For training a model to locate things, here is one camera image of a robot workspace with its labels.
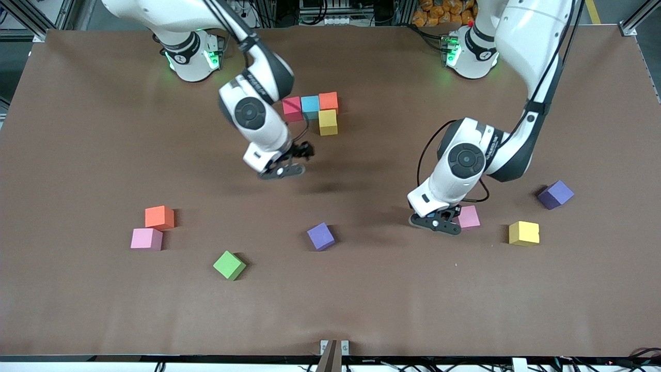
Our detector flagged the pink foam cube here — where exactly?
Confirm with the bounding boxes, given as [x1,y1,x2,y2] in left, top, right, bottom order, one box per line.
[130,228,164,252]
[458,205,481,230]

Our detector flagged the yellow foam cube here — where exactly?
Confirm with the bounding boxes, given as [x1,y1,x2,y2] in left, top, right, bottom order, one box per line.
[318,110,339,136]
[508,221,541,247]

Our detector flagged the red foam cube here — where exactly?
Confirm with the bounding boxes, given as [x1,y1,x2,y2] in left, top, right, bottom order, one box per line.
[282,97,303,123]

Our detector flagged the green foam cube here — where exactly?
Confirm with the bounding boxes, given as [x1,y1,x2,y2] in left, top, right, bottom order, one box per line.
[213,251,247,282]

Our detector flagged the purple foam cube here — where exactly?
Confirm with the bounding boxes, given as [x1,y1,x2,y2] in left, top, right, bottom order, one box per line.
[537,180,575,210]
[307,222,336,252]

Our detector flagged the white equipment rack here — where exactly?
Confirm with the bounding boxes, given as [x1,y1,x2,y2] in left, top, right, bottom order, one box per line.
[298,0,362,26]

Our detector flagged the orange fruit net bag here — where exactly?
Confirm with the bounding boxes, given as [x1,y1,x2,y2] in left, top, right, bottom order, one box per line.
[412,0,478,27]

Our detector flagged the metal table edge bracket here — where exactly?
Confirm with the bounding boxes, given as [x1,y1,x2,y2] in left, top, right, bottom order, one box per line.
[320,339,350,357]

